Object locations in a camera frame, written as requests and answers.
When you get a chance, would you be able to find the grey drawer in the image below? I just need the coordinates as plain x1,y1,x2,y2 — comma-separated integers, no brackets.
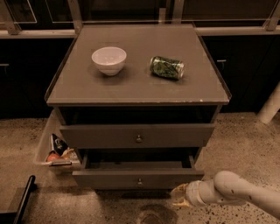
72,156,204,190
60,123,214,149

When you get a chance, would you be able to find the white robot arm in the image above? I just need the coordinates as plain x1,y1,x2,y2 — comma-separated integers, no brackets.
172,83,280,220

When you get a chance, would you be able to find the grey top drawer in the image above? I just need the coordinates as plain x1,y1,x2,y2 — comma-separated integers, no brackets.
60,123,214,149

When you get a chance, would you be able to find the grey wooden drawer cabinet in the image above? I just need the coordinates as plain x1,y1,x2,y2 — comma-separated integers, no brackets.
44,24,233,165

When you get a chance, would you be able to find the crumpled tan snack bag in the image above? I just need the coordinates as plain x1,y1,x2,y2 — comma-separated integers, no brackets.
61,148,78,161

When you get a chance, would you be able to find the green soda can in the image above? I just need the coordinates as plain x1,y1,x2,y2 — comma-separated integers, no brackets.
150,56,185,81

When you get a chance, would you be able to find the dark snack bag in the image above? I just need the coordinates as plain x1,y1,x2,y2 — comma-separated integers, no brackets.
51,134,68,156

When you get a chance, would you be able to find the orange round fruit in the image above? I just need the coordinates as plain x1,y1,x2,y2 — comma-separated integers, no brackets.
46,153,60,162

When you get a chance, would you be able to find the clear plastic bin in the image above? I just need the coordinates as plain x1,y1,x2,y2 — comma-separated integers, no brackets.
34,110,81,172

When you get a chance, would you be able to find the white ceramic bowl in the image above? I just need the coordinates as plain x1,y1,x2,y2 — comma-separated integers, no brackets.
91,46,127,76

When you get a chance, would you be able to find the black bar object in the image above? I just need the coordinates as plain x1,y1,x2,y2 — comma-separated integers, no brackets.
0,175,37,224

